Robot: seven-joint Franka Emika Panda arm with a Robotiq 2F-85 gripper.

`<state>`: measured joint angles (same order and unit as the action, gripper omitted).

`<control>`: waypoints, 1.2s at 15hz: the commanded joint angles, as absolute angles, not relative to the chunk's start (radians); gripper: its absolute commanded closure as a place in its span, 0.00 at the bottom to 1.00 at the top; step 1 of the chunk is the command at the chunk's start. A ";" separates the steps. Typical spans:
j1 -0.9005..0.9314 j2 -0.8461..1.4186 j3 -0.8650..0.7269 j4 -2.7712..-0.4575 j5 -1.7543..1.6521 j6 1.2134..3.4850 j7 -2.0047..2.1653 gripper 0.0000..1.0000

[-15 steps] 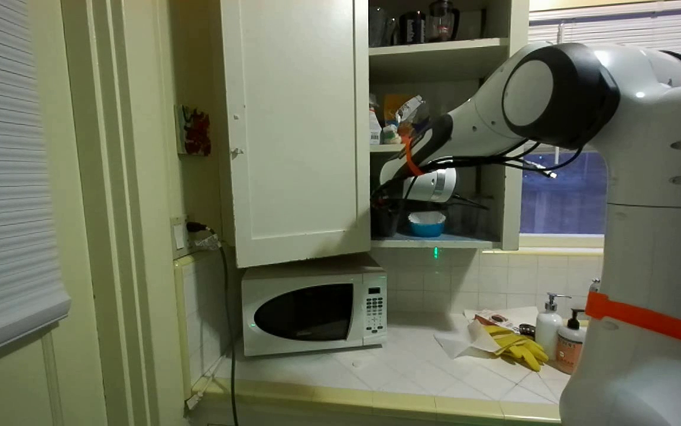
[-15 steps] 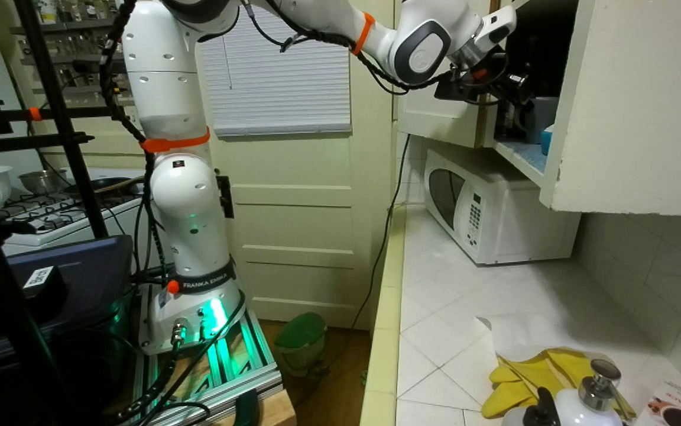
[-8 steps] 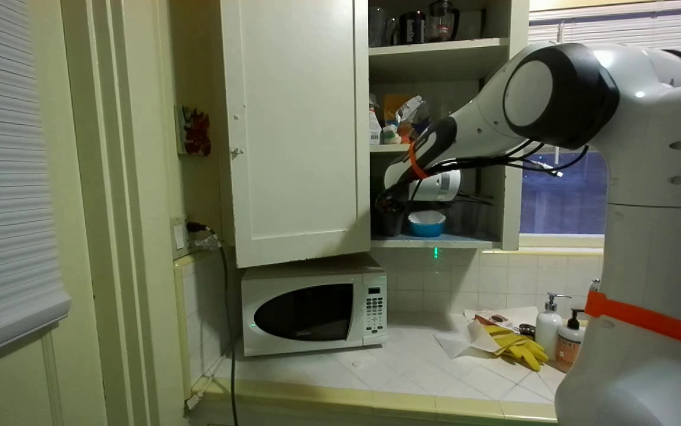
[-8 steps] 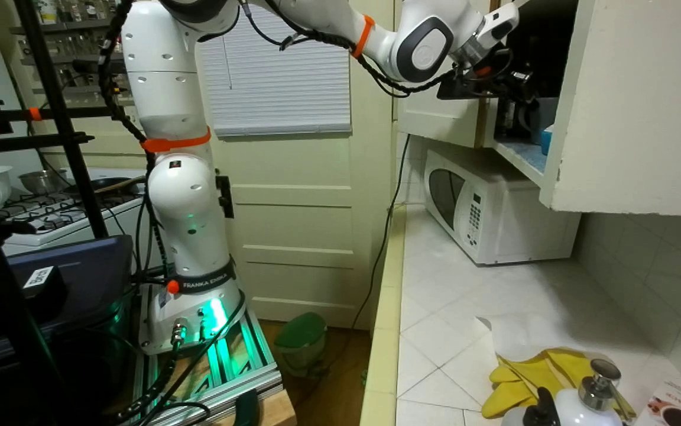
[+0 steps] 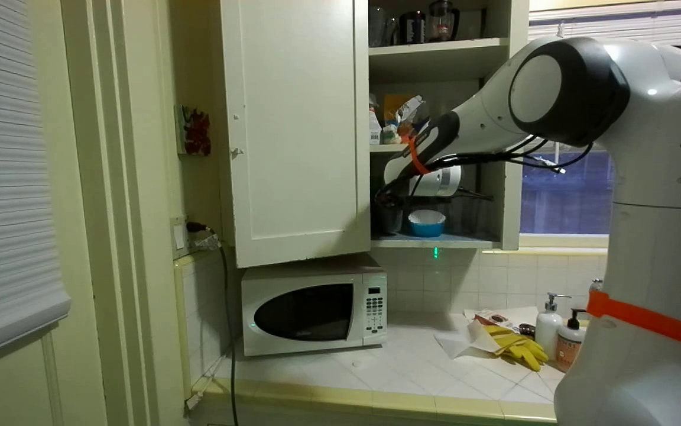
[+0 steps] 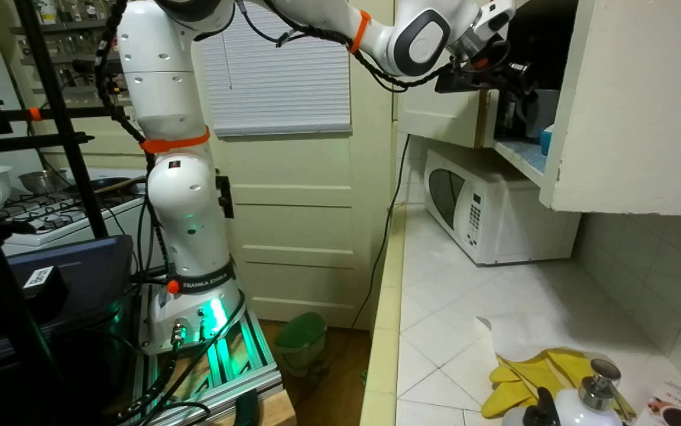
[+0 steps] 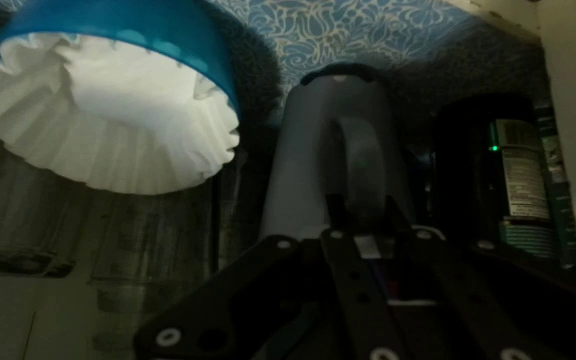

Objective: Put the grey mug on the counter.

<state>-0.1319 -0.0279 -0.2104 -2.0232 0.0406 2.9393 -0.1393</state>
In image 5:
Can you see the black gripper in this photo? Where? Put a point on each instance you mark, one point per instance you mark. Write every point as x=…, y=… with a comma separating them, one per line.
x=397, y=182

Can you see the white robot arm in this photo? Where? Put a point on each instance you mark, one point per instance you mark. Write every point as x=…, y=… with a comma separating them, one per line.
x=657, y=238

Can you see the blue bowl with white filters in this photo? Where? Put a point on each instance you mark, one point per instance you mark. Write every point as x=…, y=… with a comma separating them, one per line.
x=427, y=223

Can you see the white plastic bottle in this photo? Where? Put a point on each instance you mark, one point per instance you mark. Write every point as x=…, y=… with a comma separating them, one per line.
x=374, y=126

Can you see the yellow snack packet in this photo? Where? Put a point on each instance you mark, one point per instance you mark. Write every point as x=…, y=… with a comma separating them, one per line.
x=390, y=110

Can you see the silver foil packet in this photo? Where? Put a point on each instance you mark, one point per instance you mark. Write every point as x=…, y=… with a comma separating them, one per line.
x=412, y=110

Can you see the cream open cabinet door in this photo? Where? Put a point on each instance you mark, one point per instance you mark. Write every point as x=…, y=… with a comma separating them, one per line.
x=294, y=126

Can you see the white microwave oven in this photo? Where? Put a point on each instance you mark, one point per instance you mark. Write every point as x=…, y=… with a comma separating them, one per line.
x=309, y=310

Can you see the dark kitchen jar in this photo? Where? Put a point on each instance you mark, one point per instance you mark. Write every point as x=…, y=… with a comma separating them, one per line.
x=381, y=25
x=440, y=22
x=412, y=26

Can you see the kitchen window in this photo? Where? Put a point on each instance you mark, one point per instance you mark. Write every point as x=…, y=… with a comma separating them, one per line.
x=562, y=197

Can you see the white paper sheet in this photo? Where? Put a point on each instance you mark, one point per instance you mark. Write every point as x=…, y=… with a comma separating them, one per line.
x=455, y=347

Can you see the yellow rubber glove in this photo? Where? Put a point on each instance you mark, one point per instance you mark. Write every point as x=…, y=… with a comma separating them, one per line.
x=507, y=340
x=526, y=355

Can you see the small dark round tin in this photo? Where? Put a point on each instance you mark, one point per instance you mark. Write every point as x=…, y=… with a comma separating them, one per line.
x=526, y=330

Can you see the white pump soap bottle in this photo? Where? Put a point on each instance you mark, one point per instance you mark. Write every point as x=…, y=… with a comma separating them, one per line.
x=550, y=327

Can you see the orange label soap bottle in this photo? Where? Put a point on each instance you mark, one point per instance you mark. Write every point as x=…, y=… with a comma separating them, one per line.
x=568, y=343

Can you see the white sink window blind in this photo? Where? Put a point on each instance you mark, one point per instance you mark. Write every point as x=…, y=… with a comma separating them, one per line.
x=617, y=14

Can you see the cream wall cabinet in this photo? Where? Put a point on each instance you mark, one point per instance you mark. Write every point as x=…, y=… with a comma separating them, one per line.
x=437, y=49

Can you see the red wall decoration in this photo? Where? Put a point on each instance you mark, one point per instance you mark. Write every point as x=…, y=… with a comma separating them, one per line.
x=196, y=130

